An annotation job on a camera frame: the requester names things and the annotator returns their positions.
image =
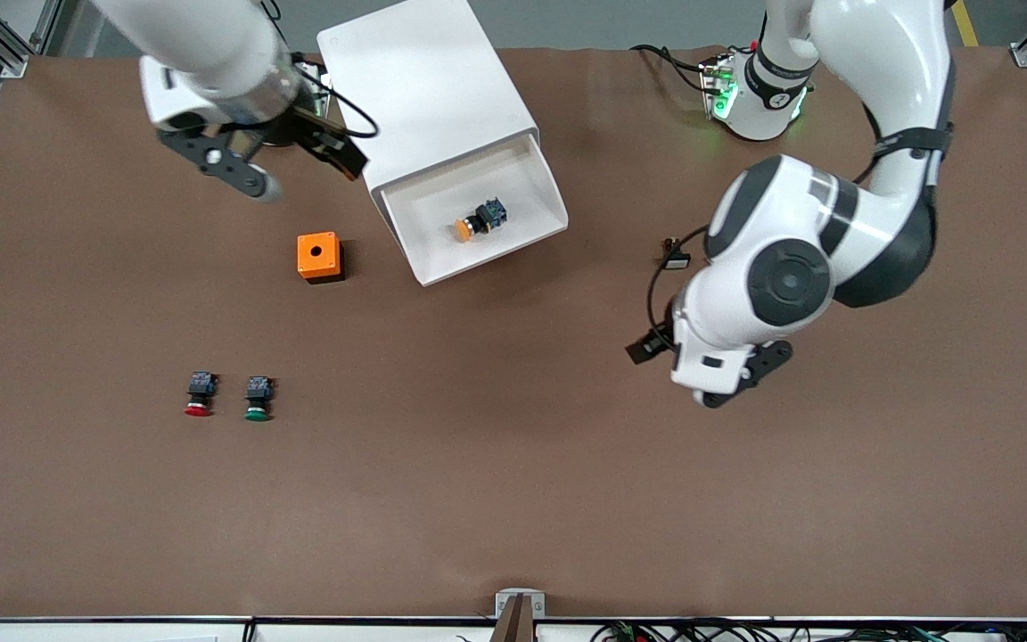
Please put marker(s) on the red push button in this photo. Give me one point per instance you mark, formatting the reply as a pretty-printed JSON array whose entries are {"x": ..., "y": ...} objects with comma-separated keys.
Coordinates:
[{"x": 201, "y": 390}]

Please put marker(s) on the white table edge rail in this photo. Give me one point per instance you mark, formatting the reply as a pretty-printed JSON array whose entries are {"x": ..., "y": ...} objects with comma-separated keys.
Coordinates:
[{"x": 77, "y": 631}]

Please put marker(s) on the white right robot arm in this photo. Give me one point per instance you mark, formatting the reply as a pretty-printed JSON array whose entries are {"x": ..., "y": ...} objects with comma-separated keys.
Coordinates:
[{"x": 210, "y": 45}]

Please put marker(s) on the grey metal bracket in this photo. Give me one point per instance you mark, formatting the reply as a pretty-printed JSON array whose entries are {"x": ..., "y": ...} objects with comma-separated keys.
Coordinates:
[{"x": 502, "y": 606}]

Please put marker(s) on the black left camera bracket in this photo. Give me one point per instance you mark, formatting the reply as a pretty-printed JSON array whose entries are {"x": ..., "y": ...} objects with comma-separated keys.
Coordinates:
[{"x": 768, "y": 357}]

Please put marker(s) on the green push button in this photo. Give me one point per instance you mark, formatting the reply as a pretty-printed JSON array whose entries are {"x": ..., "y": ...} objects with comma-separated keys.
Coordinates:
[{"x": 258, "y": 394}]

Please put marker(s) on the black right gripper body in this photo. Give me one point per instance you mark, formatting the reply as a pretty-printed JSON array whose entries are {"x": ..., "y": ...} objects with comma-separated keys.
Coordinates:
[{"x": 316, "y": 135}]

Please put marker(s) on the white plastic drawer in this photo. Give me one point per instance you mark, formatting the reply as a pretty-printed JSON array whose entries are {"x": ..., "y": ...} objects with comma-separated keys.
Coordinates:
[{"x": 513, "y": 241}]

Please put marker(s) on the white drawer cabinet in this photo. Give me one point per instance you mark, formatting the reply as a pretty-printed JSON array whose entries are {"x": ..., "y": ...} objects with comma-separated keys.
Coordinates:
[{"x": 424, "y": 80}]

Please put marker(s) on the small black switch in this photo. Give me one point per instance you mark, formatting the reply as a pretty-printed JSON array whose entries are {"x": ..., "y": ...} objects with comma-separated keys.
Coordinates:
[{"x": 676, "y": 259}]

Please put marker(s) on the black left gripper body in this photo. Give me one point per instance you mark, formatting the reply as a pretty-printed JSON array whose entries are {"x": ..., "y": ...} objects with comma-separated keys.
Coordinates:
[{"x": 644, "y": 348}]

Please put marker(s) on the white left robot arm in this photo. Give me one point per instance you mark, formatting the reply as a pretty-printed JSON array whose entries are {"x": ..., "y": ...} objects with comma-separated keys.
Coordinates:
[{"x": 781, "y": 276}]

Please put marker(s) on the yellow push button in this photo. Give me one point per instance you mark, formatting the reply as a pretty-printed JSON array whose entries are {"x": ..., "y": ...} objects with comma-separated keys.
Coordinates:
[{"x": 480, "y": 220}]

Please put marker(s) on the orange box with hole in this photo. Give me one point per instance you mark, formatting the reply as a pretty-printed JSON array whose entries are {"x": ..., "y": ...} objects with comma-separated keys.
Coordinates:
[{"x": 317, "y": 256}]

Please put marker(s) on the brown post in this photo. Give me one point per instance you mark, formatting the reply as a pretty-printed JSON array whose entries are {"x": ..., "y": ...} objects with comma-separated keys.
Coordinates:
[{"x": 513, "y": 629}]

